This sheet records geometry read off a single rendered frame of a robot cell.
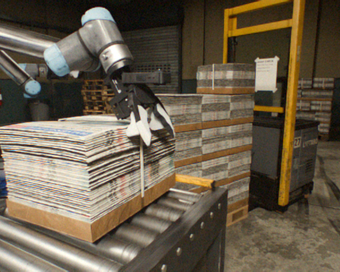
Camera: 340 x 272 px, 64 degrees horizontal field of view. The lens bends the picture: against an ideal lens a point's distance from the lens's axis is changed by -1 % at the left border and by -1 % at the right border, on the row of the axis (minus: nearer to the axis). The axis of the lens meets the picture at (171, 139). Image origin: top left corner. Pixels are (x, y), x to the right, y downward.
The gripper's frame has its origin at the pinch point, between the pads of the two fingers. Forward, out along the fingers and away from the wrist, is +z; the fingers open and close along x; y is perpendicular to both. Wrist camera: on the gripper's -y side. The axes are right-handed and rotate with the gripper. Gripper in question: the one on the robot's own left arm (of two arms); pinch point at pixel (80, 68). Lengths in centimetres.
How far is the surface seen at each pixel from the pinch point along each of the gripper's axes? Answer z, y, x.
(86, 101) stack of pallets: 182, 142, -617
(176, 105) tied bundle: 47, 17, 40
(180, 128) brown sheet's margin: 51, 32, 42
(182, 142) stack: 53, 42, 42
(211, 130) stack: 80, 37, 39
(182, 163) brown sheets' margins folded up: 52, 55, 45
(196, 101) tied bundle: 65, 16, 38
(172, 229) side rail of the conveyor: -16, 25, 135
